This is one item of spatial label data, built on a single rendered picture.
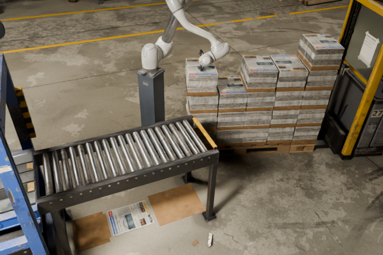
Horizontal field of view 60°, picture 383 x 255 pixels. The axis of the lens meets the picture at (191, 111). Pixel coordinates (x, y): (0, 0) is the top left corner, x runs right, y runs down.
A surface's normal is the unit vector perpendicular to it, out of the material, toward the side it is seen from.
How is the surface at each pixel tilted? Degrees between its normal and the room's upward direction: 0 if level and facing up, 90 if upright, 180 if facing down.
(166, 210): 0
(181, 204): 0
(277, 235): 0
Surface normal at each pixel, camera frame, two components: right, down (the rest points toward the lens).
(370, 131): 0.10, 0.58
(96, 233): 0.03, -0.82
